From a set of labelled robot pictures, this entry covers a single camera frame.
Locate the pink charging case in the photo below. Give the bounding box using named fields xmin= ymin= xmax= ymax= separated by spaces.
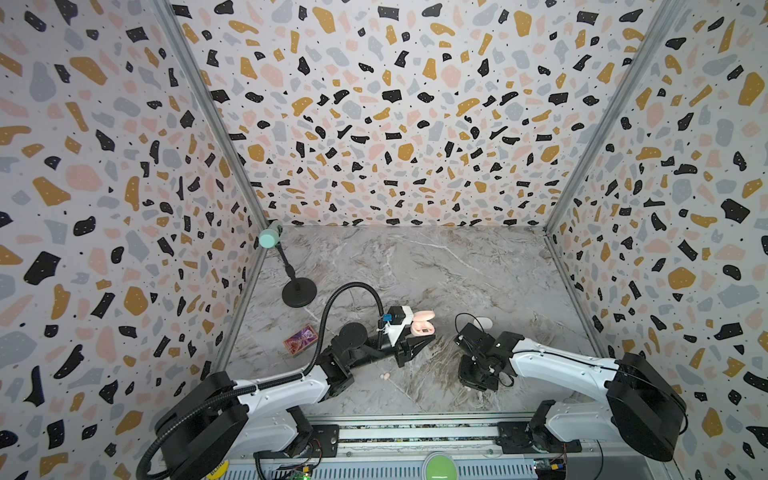
xmin=410 ymin=310 xmax=435 ymax=336

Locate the white charging case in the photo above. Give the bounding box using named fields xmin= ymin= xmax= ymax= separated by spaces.
xmin=473 ymin=317 xmax=493 ymax=331

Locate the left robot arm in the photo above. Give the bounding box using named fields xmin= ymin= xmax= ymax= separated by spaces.
xmin=137 ymin=320 xmax=435 ymax=479

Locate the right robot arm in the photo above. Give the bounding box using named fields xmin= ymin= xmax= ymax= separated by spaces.
xmin=454 ymin=324 xmax=688 ymax=462

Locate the colourful snack packet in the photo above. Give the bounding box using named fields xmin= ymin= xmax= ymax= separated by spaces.
xmin=283 ymin=325 xmax=319 ymax=357

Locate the microphone on black stand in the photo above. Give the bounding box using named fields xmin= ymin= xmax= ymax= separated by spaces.
xmin=258 ymin=220 xmax=317 ymax=308

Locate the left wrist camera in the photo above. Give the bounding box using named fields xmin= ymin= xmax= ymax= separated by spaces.
xmin=378 ymin=306 xmax=414 ymax=347

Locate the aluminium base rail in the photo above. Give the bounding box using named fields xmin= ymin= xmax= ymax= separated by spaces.
xmin=222 ymin=414 xmax=679 ymax=479

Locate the black corrugated cable conduit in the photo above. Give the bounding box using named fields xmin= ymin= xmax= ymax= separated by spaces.
xmin=136 ymin=281 xmax=385 ymax=480

